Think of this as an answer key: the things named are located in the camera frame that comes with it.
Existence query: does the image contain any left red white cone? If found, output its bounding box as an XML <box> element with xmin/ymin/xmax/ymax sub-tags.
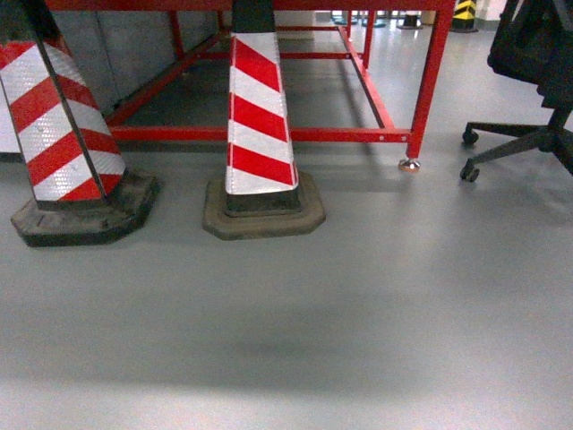
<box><xmin>1</xmin><ymin>1</ymin><xmax>159</xmax><ymax>247</ymax></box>

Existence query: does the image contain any red white traffic cone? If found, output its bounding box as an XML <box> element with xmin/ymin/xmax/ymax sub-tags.
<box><xmin>202</xmin><ymin>1</ymin><xmax>326</xmax><ymax>240</ymax></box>

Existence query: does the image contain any red metal frame table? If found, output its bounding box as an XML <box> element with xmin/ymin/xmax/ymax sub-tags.
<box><xmin>44</xmin><ymin>0</ymin><xmax>458</xmax><ymax>173</ymax></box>

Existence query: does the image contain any black office chair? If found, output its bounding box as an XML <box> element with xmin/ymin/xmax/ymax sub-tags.
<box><xmin>460</xmin><ymin>1</ymin><xmax>572</xmax><ymax>182</ymax></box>

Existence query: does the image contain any yellow black traffic cone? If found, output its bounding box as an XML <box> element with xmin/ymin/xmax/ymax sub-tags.
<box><xmin>450</xmin><ymin>0</ymin><xmax>478</xmax><ymax>34</ymax></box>

